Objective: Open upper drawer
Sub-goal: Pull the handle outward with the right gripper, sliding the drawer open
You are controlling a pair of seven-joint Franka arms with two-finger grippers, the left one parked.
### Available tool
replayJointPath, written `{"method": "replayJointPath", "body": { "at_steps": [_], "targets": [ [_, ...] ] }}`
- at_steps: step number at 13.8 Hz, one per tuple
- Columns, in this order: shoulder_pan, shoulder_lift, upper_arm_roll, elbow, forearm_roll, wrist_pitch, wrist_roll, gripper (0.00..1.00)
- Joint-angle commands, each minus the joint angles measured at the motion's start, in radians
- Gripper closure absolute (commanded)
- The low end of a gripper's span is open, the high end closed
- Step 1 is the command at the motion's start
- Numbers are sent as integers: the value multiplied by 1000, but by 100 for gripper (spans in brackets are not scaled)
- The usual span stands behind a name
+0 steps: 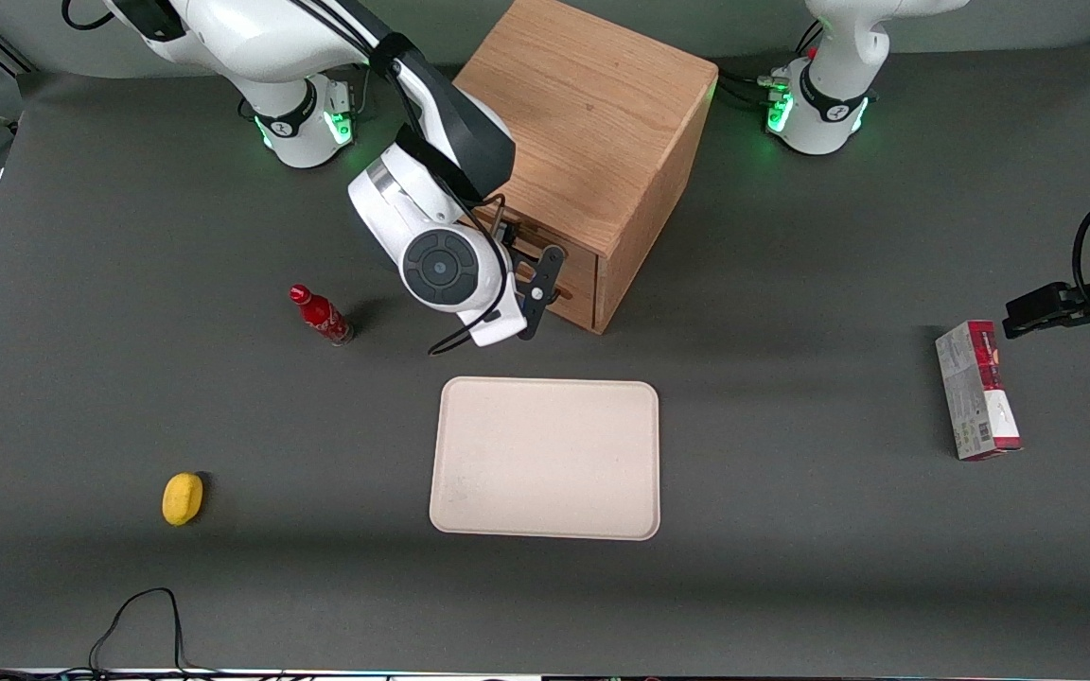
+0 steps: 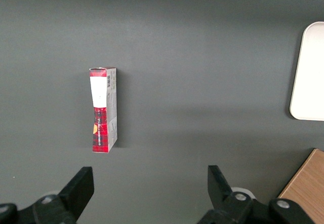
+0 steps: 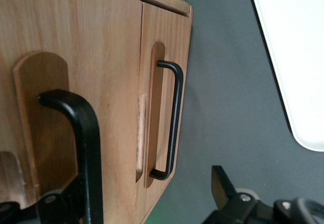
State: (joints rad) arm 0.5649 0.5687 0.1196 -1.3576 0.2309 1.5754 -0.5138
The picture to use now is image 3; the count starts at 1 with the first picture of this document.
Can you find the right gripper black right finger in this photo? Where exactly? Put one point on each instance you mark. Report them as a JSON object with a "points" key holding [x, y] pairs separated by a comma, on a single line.
{"points": [[235, 208]]}

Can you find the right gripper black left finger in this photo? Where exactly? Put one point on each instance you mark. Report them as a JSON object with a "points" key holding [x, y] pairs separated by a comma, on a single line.
{"points": [[59, 206]]}

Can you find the cream plastic tray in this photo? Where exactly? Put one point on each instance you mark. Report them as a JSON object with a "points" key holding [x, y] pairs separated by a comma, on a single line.
{"points": [[298, 56]]}

